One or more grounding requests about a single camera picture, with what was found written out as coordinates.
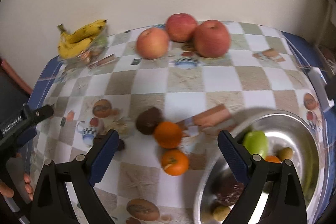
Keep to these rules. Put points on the checkered printed tablecloth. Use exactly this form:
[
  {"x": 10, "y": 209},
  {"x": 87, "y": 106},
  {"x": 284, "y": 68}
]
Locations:
[{"x": 259, "y": 72}]

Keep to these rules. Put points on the wooden chair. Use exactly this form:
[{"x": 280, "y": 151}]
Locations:
[{"x": 15, "y": 77}]

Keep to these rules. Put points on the orange in bowl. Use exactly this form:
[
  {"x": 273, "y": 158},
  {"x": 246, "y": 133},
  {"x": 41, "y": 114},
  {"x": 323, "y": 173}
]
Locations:
[{"x": 273, "y": 159}]

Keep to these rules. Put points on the orange upper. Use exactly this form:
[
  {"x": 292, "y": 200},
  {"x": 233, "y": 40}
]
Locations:
[{"x": 168, "y": 135}]

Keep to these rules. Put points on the small yellow-green kiwi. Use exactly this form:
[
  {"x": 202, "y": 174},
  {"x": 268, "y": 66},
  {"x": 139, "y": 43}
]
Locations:
[{"x": 220, "y": 213}]

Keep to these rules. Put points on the elongated brown avocado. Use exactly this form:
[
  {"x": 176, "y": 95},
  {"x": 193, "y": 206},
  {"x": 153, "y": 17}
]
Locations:
[{"x": 121, "y": 144}]

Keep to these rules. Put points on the kiwi in bowl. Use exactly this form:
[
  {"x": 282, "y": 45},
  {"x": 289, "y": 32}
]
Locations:
[{"x": 285, "y": 153}]

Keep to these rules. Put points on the clear plastic fruit container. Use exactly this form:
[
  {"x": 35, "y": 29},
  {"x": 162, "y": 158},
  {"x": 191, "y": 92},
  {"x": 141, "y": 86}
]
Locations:
[{"x": 85, "y": 51}]

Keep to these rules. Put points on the orange lower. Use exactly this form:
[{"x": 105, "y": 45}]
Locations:
[{"x": 174, "y": 162}]

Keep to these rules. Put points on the white device on table edge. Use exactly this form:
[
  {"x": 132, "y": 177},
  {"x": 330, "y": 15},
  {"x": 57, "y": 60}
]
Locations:
[{"x": 319, "y": 83}]

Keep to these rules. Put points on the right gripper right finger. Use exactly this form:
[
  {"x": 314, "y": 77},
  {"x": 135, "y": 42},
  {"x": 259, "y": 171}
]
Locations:
[{"x": 285, "y": 202}]

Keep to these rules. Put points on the red apple near edge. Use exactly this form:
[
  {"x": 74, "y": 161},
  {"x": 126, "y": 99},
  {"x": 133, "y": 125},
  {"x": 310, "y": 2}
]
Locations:
[{"x": 211, "y": 39}]

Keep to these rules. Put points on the person's left hand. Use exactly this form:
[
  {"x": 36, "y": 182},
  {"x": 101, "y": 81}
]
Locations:
[{"x": 18, "y": 181}]

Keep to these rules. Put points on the pale orange-red apple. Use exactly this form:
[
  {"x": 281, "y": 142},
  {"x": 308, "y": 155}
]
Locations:
[{"x": 152, "y": 43}]

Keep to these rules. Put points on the green apple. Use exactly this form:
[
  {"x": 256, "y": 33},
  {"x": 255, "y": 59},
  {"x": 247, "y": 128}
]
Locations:
[{"x": 256, "y": 142}]

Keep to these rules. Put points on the yellow banana bunch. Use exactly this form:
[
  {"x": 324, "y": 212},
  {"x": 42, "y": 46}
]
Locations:
[{"x": 78, "y": 38}]

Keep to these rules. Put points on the round brown avocado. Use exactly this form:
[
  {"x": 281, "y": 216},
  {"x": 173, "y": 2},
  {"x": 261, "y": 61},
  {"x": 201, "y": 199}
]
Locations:
[{"x": 147, "y": 121}]

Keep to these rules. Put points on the dark red apple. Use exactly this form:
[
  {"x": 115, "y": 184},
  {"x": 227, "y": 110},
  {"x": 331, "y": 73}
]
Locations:
[{"x": 181, "y": 27}]

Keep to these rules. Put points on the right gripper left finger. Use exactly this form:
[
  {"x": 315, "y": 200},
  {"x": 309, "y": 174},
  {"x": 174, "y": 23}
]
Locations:
[{"x": 52, "y": 204}]

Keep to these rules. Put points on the silver metal bowl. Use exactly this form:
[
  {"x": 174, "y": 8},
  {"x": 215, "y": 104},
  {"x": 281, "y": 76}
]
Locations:
[{"x": 283, "y": 129}]

